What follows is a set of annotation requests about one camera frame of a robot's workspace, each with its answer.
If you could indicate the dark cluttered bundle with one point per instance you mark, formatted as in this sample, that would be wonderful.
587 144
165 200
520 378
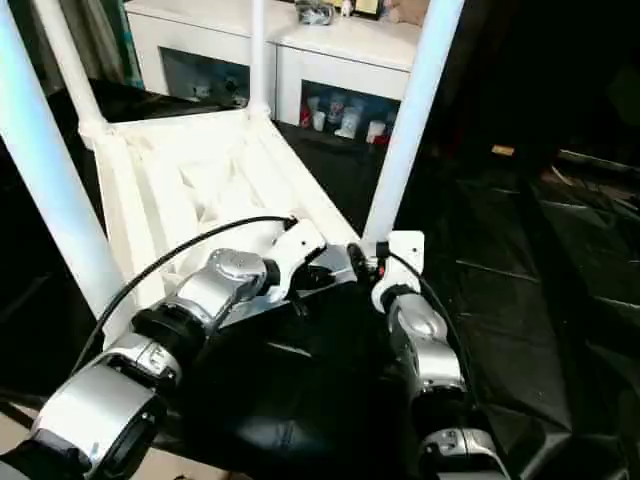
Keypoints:
315 12

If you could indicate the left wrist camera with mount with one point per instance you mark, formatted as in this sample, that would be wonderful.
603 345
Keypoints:
300 245

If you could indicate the white ceramic figurine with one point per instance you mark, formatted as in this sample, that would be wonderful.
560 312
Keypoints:
345 7

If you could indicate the small framed picture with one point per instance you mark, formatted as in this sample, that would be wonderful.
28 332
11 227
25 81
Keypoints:
367 7

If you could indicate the beige teddy bear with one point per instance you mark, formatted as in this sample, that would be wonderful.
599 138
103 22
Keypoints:
407 10

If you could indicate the white plastic table leg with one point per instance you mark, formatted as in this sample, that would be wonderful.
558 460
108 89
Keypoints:
50 175
258 50
70 65
415 100

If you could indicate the white printed mug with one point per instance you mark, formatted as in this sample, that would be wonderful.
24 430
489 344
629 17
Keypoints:
350 122

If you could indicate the white sideboard cabinet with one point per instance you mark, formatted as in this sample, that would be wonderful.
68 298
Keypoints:
210 30

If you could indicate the white plastic table top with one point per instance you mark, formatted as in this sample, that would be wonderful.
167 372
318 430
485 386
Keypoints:
200 165

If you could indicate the small white cup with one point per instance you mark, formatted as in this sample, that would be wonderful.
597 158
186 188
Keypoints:
318 121
375 131

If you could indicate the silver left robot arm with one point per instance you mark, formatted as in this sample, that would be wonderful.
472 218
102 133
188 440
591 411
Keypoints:
225 285

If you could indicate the long black bar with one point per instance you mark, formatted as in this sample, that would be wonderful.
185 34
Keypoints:
600 160

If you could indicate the black shiny mat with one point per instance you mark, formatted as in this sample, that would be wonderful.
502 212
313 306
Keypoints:
525 275

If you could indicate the beige curtain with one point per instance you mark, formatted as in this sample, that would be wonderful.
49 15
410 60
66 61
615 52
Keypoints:
100 40

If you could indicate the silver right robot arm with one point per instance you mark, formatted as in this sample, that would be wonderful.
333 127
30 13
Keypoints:
430 325

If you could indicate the small beige label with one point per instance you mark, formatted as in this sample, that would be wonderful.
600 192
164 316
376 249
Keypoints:
502 150

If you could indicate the red bottle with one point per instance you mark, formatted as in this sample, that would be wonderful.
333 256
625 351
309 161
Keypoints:
304 117

